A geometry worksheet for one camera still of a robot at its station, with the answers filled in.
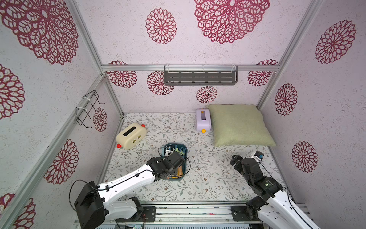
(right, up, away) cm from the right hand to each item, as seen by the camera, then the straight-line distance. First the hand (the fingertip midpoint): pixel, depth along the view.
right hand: (236, 159), depth 80 cm
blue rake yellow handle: (-31, +2, +12) cm, 33 cm away
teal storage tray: (-32, -9, +3) cm, 34 cm away
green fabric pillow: (+7, +19, +15) cm, 25 cm away
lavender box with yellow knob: (-15, +23, +24) cm, 37 cm away
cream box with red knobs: (-66, +12, +14) cm, 68 cm away
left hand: (-37, -4, 0) cm, 38 cm away
